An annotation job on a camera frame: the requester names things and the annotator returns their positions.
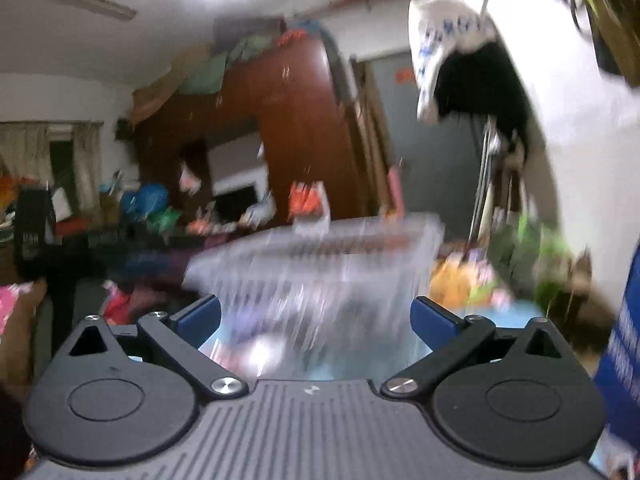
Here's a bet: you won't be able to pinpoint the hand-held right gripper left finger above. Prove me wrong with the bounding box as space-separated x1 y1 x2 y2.
52 294 249 403

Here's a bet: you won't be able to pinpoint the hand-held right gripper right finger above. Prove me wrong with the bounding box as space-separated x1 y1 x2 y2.
381 296 581 402

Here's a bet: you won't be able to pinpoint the clear plastic lattice basket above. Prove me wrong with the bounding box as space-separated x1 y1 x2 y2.
182 212 446 361

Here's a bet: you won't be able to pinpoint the yellow cloth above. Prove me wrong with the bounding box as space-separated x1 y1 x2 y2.
430 255 507 309

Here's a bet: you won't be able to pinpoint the patterned curtain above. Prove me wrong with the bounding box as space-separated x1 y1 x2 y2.
0 122 104 217

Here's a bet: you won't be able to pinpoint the pink floral blanket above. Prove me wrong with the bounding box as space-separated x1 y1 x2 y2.
0 282 37 337

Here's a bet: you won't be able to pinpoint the blue plastic bag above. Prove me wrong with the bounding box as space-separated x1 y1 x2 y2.
120 185 169 224

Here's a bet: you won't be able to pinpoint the green white plastic bag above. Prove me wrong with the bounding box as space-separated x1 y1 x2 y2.
487 212 577 302

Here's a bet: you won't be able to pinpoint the black monitor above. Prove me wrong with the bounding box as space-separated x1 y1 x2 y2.
212 185 259 224

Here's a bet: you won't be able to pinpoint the pink bottle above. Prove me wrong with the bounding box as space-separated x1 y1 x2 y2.
389 165 405 214

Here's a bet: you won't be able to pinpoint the pink white hanging bag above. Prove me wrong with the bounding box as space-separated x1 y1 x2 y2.
179 162 202 194

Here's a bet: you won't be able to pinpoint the metal poles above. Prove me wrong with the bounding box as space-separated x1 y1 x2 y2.
467 115 502 247

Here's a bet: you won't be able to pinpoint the grey door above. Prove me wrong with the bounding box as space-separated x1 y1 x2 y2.
357 50 493 222

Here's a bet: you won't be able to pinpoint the red orange bag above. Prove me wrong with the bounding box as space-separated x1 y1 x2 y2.
287 180 332 227

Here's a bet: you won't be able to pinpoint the blue tote bag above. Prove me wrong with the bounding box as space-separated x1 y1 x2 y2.
592 240 640 443

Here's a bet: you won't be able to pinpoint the brown wooden wardrobe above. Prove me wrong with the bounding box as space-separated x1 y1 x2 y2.
132 35 372 232

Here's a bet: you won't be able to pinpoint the fluorescent tube fixture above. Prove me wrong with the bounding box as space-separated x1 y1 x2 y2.
44 0 137 22

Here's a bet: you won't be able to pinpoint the black hanging garment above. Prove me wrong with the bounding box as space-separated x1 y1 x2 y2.
432 40 534 171

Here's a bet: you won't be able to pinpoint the green cloth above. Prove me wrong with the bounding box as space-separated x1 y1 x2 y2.
177 35 274 97

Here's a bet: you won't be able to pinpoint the white printed hanging bag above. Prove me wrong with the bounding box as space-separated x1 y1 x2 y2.
407 0 499 126

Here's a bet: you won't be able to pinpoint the olive cloth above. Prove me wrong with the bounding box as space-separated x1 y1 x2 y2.
550 0 640 87

